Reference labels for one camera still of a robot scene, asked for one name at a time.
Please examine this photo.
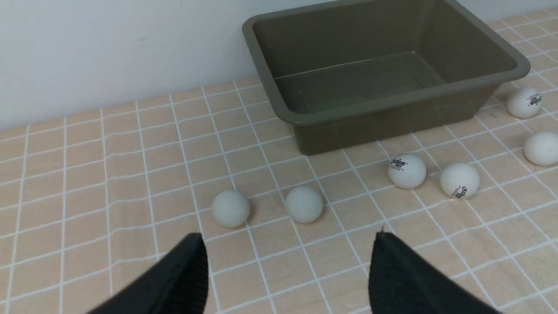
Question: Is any white ping-pong ball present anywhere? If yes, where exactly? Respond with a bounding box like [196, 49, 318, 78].
[211, 190, 250, 229]
[285, 186, 323, 223]

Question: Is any white ping-pong ball logo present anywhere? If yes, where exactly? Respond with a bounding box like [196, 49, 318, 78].
[388, 153, 427, 189]
[506, 87, 543, 119]
[439, 163, 480, 199]

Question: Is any white ping-pong ball plain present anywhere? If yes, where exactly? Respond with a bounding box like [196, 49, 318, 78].
[523, 131, 558, 166]

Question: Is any checkered peach tablecloth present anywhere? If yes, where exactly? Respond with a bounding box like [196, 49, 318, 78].
[0, 7, 557, 314]

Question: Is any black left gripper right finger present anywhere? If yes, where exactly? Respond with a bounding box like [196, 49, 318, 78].
[368, 231, 498, 314]

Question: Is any white ping-pong ball front logo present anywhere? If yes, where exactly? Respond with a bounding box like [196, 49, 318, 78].
[439, 163, 480, 199]

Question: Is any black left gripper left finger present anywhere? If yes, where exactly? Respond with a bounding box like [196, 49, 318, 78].
[89, 232, 209, 314]

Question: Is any olive green plastic bin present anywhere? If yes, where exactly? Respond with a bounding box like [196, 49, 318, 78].
[242, 0, 531, 155]

